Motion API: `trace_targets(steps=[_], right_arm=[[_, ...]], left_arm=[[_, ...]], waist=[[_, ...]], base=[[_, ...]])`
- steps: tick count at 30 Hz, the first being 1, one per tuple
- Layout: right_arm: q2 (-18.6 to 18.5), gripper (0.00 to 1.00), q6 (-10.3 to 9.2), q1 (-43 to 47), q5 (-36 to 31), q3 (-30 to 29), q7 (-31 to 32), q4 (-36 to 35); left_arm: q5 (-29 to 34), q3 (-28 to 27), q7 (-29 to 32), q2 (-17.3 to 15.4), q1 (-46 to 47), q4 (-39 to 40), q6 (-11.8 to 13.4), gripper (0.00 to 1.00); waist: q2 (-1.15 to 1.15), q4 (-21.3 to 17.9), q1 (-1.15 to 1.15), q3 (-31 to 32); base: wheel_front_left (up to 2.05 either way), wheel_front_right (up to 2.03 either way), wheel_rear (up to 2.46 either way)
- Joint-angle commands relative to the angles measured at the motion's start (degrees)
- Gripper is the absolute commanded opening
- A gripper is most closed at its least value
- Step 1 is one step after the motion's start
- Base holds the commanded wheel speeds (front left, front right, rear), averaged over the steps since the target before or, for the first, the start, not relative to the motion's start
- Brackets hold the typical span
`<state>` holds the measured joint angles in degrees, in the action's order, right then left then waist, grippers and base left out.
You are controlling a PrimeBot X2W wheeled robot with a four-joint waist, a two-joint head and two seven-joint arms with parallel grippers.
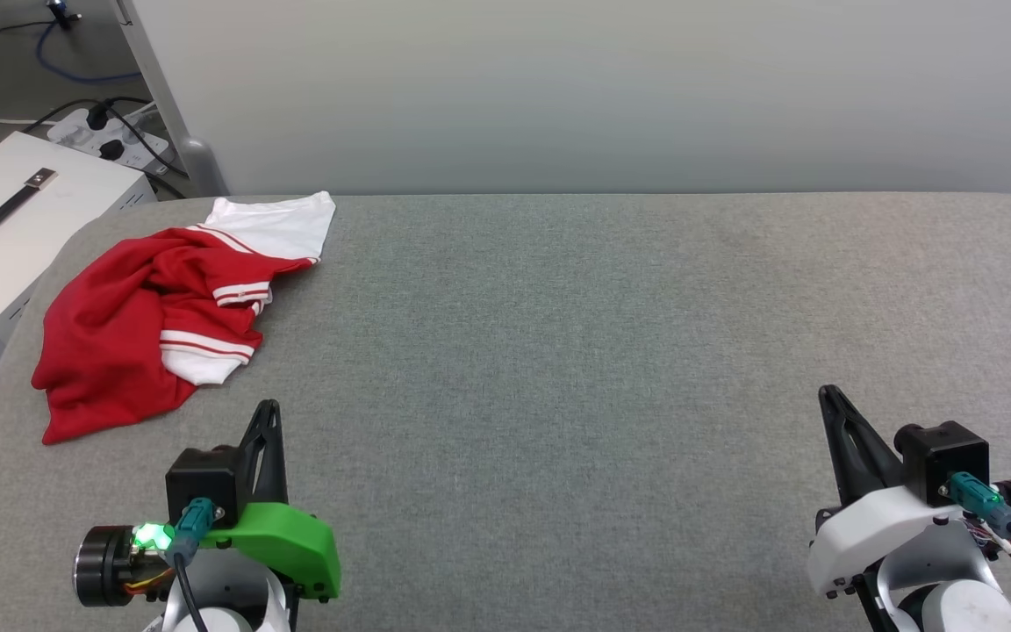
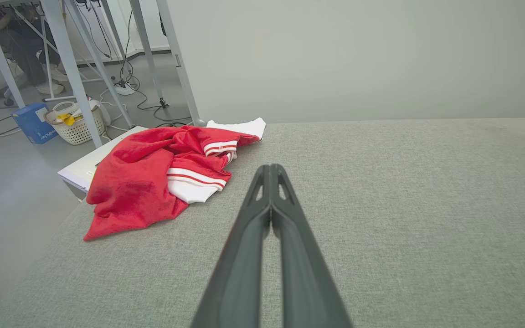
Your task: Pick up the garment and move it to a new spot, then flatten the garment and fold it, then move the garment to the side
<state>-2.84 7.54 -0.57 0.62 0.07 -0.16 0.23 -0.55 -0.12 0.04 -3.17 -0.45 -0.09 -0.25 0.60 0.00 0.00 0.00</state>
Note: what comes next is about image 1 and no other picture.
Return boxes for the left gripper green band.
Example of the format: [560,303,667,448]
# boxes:
[75,399,342,608]

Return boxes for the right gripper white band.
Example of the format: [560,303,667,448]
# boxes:
[806,384,1011,601]

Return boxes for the red and white basketball jersey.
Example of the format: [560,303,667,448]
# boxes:
[31,191,337,446]

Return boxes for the grey fabric work surface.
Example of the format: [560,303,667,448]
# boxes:
[0,192,1011,632]

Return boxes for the white equipment case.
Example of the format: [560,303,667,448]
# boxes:
[0,131,159,380]

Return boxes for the white power strip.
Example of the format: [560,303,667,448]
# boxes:
[46,105,171,173]

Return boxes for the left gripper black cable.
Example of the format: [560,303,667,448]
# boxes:
[167,497,218,632]

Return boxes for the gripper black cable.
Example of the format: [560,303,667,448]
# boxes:
[167,497,218,632]
[947,471,1011,598]

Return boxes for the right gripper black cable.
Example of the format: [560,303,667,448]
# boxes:
[947,471,1011,598]

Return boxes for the black power plug with cable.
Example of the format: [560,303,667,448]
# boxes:
[21,95,155,134]
[98,110,188,199]

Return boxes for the grey metal frame post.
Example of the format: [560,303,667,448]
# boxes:
[114,0,231,198]

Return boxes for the black case handle metal ends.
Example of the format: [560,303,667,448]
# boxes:
[0,168,59,269]

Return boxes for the blue cable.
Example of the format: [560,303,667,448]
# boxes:
[35,19,143,87]

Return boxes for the thin black floor cable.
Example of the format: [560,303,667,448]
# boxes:
[0,0,85,34]

